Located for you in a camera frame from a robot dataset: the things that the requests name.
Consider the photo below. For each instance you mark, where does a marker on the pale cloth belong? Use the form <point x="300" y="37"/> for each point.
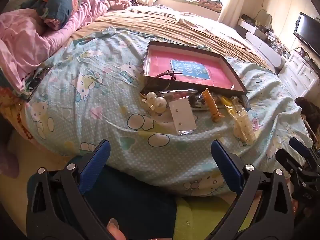
<point x="190" y="21"/>

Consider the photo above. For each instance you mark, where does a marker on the orange spiral hair clip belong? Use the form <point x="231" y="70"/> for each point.
<point x="212" y="105"/>

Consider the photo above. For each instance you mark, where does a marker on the black television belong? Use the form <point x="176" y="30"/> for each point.
<point x="308" y="32"/>

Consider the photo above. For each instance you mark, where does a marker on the bag of yellow clips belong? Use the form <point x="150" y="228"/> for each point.
<point x="230" y="105"/>

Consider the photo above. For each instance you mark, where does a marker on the pink and silver packet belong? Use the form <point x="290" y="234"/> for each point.
<point x="175" y="93"/>

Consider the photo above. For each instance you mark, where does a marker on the dark brown bundle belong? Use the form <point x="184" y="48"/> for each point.
<point x="307" y="110"/>

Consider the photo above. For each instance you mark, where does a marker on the shallow cardboard box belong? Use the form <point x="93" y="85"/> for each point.
<point x="186" y="48"/>

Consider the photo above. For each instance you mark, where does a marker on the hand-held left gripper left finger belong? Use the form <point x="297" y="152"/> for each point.
<point x="96" y="162"/>

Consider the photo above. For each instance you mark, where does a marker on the pearl hair clip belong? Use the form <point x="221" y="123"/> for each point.
<point x="157" y="102"/>

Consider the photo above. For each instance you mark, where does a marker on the dark plastic bag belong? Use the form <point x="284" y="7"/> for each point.
<point x="198" y="102"/>

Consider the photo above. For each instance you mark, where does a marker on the white dresser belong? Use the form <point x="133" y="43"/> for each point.
<point x="300" y="72"/>

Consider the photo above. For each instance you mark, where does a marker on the white low cabinet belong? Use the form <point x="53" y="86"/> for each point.
<point x="262" y="45"/>

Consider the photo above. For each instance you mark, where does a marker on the cream curtain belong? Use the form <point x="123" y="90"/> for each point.
<point x="232" y="0"/>

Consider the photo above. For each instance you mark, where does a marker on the tan bedsheet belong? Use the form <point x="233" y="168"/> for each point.
<point x="162" y="22"/>

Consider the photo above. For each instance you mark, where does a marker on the cartoon print blanket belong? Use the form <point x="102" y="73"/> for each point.
<point x="100" y="105"/>

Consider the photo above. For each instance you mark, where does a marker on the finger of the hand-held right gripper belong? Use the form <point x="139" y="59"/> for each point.
<point x="300" y="143"/>
<point x="287" y="162"/>

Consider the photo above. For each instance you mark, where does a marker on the dark floral quilt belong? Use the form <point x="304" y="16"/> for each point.
<point x="55" y="5"/>

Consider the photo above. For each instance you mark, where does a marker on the cream hair claw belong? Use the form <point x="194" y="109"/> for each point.
<point x="243" y="127"/>

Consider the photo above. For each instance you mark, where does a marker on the pink quilt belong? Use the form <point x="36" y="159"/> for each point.
<point x="22" y="37"/>

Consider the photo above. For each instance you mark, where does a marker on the clothes on window seat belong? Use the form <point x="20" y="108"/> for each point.
<point x="202" y="1"/>

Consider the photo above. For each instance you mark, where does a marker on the person's left hand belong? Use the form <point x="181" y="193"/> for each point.
<point x="115" y="230"/>

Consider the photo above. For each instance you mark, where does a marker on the person's dark trousers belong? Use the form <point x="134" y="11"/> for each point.
<point x="125" y="200"/>

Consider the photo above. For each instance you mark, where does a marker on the clear plastic jewelry packet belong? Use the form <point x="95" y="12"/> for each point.
<point x="181" y="112"/>

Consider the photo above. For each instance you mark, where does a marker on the person's green top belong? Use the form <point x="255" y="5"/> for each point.
<point x="200" y="217"/>

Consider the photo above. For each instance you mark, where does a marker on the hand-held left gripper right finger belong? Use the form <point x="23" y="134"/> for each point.
<point x="226" y="165"/>

